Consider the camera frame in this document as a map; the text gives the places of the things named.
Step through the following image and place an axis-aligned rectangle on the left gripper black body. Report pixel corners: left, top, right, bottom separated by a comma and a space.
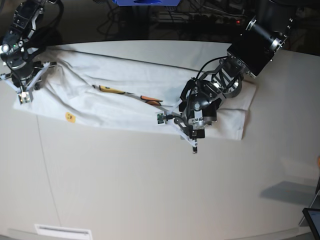
179, 102, 218, 139

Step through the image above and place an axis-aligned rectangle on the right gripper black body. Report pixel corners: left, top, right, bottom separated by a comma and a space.
9, 61, 43, 92

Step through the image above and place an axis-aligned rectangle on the white printed T-shirt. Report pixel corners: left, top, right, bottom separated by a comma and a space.
12, 48, 258, 141

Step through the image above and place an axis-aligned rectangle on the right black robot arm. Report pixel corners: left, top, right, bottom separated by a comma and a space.
0, 0, 64, 93

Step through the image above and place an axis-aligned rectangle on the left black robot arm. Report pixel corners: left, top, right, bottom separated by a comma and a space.
174, 0, 305, 141

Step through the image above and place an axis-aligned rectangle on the power strip with red light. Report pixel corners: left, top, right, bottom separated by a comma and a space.
151, 11, 246, 26

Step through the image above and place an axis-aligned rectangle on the white paper label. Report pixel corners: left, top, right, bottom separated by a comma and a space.
34, 224, 93, 240

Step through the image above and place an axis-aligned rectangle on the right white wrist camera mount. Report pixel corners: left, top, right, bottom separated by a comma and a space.
0, 61, 57, 105

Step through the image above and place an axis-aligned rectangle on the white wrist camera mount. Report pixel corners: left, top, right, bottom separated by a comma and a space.
156, 99, 198, 154
0, 61, 57, 105

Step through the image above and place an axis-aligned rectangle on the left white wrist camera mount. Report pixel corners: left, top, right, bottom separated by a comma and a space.
156, 99, 198, 154

